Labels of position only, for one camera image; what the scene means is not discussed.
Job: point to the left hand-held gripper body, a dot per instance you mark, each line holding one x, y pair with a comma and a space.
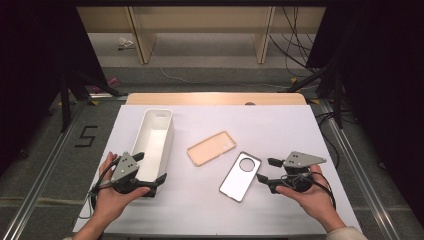
125, 166

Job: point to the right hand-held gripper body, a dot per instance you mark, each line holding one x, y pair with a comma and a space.
300, 159

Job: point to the white plastic storage bin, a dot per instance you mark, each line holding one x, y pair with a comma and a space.
153, 146

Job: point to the peach phone case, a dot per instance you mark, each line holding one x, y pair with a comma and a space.
211, 148

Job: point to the person's left hand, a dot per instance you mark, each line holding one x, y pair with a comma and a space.
110, 203

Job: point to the person's right hand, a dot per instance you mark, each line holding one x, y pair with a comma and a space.
316, 203

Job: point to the white table board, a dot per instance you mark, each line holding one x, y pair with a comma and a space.
266, 126

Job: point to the yellow tape piece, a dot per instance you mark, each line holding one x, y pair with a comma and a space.
94, 102
293, 80
313, 100

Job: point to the black metal stand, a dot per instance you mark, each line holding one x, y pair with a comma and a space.
65, 106
338, 106

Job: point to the pink object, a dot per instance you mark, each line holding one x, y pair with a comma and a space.
113, 81

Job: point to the white crumpled paper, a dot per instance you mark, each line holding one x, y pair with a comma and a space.
125, 42

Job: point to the dark curtain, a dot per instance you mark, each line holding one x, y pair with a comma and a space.
26, 50
383, 66

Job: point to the beige wooden shelf unit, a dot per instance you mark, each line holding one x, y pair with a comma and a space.
200, 20

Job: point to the metal floor rail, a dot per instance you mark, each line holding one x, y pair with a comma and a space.
33, 195
368, 186

